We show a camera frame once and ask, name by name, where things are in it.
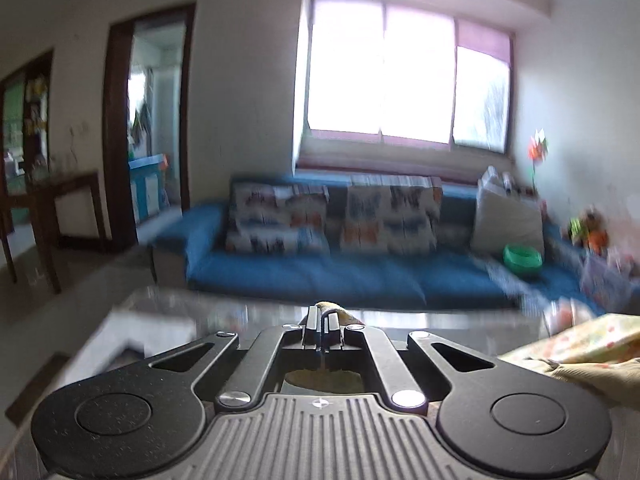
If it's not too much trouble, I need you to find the floral patterned pajama shirt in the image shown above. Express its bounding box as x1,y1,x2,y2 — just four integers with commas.
299,300,640,411

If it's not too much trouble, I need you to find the left butterfly print cushion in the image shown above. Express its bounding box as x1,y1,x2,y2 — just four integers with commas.
226,182,329,255

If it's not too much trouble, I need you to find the butterfly print cushion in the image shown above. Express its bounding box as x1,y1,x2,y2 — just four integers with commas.
340,176,444,256
226,182,329,255

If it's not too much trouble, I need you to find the right butterfly print cushion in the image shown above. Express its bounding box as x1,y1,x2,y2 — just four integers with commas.
340,176,444,256

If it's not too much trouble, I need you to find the blue sofa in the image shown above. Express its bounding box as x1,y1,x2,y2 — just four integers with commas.
152,176,611,315

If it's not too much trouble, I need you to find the white paper sheet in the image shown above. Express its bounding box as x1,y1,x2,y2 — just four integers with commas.
58,310,198,386

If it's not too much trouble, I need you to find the grey pillow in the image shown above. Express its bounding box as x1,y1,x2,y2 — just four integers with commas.
470,183,544,256

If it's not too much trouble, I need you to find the green plastic bowl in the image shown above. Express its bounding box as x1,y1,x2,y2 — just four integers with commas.
502,244,544,276

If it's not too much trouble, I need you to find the blue white small cabinet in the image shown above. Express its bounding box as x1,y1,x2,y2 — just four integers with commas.
128,154,168,226

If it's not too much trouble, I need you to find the white plush toy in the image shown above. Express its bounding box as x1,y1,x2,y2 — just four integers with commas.
478,166,520,195

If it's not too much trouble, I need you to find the colourful pinwheel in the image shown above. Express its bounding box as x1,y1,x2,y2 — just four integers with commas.
527,129,548,192

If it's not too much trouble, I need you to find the teddy bear toy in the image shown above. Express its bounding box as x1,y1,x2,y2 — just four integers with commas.
567,206,608,257

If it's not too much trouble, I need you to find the clear plastic storage box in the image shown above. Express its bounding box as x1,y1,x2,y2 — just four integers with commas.
580,252,639,315

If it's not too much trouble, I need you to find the dark wooden cabinet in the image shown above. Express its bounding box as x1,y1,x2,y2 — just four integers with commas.
1,50,107,294

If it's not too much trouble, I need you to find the window with frame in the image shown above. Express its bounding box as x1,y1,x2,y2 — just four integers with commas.
306,0,513,154

